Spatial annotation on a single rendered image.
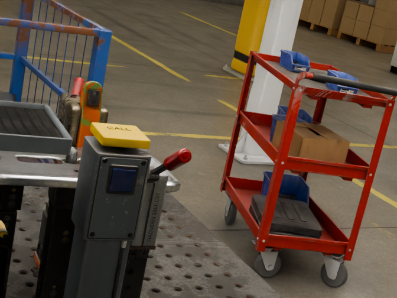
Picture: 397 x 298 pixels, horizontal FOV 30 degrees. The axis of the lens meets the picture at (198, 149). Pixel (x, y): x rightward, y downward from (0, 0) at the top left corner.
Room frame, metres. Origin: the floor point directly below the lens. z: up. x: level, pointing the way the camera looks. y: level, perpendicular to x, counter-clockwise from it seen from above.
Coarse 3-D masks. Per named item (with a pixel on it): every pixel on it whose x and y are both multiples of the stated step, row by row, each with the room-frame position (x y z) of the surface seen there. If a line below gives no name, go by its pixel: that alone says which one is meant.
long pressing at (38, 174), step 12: (0, 156) 1.14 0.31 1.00; (12, 156) 1.15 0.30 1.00; (24, 156) 1.17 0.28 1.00; (36, 156) 1.18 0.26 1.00; (48, 156) 1.19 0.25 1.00; (60, 156) 1.20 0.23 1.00; (0, 168) 1.08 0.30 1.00; (12, 168) 1.10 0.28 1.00; (24, 168) 1.11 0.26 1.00; (36, 168) 1.12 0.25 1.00; (48, 168) 1.13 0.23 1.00; (60, 168) 1.14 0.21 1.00; (72, 168) 1.15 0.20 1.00; (0, 180) 1.05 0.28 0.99; (12, 180) 1.05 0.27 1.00; (24, 180) 1.06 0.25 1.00; (36, 180) 1.07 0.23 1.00; (48, 180) 1.08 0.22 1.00; (60, 180) 1.09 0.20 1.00; (72, 180) 1.09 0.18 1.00; (168, 180) 1.18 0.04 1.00; (168, 192) 1.17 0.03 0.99
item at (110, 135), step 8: (96, 128) 0.86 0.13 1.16; (104, 128) 0.86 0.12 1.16; (112, 128) 0.87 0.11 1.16; (120, 128) 0.88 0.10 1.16; (128, 128) 0.89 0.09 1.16; (136, 128) 0.89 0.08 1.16; (96, 136) 0.85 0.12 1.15; (104, 136) 0.83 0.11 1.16; (112, 136) 0.84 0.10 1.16; (120, 136) 0.84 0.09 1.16; (128, 136) 0.85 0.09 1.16; (136, 136) 0.86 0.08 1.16; (144, 136) 0.87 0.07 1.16; (104, 144) 0.83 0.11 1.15; (112, 144) 0.83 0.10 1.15; (120, 144) 0.84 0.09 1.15; (128, 144) 0.84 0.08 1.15; (136, 144) 0.85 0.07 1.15; (144, 144) 0.85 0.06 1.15
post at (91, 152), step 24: (96, 144) 0.86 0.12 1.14; (96, 168) 0.83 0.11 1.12; (120, 168) 0.83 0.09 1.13; (144, 168) 0.85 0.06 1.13; (96, 192) 0.83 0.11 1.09; (120, 192) 0.83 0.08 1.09; (144, 192) 0.85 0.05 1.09; (72, 216) 0.88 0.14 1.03; (96, 216) 0.83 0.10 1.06; (120, 216) 0.84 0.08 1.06; (96, 240) 0.83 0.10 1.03; (120, 240) 0.84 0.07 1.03; (72, 264) 0.87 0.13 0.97; (96, 264) 0.84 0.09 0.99; (120, 264) 0.85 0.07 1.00; (72, 288) 0.85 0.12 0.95; (96, 288) 0.84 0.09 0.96; (120, 288) 0.85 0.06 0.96
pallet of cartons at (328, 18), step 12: (312, 0) 15.66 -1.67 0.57; (324, 0) 15.33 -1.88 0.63; (336, 0) 15.04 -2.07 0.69; (348, 0) 15.12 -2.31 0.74; (312, 12) 15.56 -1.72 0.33; (324, 12) 15.26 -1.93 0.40; (336, 12) 15.00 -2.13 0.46; (300, 24) 15.95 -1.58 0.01; (312, 24) 15.49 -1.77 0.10; (324, 24) 15.18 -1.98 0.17; (336, 24) 15.04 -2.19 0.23; (336, 36) 15.08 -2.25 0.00
